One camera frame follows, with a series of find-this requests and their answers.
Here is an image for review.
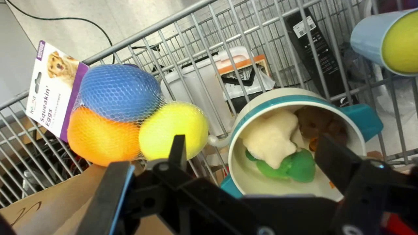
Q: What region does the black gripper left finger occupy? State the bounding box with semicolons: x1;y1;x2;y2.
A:
167;133;189;176

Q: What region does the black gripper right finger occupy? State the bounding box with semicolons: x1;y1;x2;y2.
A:
315;133;363;193

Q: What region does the brown teddy bear toy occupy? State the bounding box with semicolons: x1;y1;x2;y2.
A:
295;105;350;152

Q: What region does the green plush toy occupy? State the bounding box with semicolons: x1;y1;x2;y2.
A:
244;147;317;183

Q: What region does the white plush toy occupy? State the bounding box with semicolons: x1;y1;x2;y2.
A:
240;108;303;170

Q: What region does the white bowl with teal rim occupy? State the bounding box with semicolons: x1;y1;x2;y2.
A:
219;86;385;203

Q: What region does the orange ball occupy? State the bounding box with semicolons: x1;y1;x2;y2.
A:
66;105;143;168

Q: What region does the black plate with blue edge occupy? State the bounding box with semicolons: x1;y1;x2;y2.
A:
76;160;137;235

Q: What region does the blue ball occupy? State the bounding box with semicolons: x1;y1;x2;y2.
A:
79;62;163;123

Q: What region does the black box with white label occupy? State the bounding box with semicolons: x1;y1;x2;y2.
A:
282;7;350;101

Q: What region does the light blue cup yellow inside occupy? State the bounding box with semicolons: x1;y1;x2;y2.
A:
349;6;418;78

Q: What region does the brown cardboard box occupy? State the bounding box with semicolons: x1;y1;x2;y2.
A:
0;161;175;235

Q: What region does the wire cart shelf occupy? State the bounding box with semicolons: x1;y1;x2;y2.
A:
0;0;418;210

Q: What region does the black floor cable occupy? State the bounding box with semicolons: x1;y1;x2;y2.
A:
4;0;117;65

